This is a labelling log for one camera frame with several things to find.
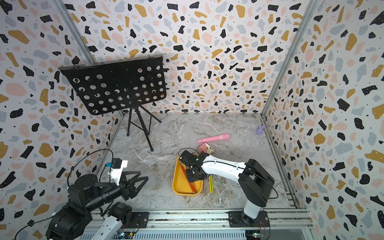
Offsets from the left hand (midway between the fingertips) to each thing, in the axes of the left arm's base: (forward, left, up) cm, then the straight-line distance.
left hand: (144, 176), depth 60 cm
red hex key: (+10, -14, -20) cm, 27 cm away
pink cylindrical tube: (+37, -38, -24) cm, 58 cm away
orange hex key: (+4, -19, -27) cm, 33 cm away
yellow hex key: (+6, -28, -27) cm, 40 cm away
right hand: (+8, -18, -24) cm, 31 cm away
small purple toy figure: (+42, -66, -24) cm, 82 cm away
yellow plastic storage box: (+6, -11, -28) cm, 31 cm away
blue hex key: (+8, -33, -28) cm, 44 cm away
